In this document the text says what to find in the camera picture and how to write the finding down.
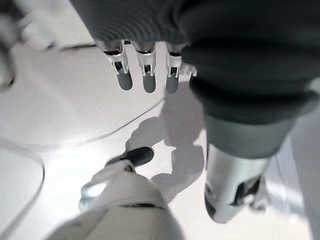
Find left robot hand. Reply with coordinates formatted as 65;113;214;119
69;0;320;224

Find thin floor cable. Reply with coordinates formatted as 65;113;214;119
0;96;167;240

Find left robot leg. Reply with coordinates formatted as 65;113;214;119
43;146;186;240

